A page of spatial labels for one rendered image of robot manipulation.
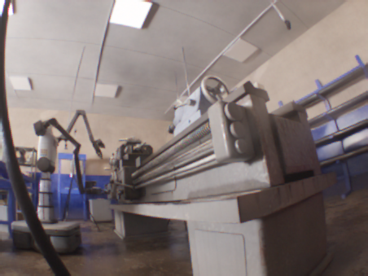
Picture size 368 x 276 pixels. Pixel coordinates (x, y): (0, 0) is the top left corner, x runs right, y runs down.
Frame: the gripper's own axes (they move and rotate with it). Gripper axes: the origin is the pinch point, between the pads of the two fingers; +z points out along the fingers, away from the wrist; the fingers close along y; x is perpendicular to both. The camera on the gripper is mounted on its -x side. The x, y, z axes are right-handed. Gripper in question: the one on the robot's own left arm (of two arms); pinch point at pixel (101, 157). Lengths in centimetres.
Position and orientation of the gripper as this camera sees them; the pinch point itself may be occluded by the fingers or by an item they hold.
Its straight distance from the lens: 224.8
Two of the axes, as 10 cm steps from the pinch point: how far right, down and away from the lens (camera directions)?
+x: -7.6, 4.7, -4.5
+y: -3.2, 3.3, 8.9
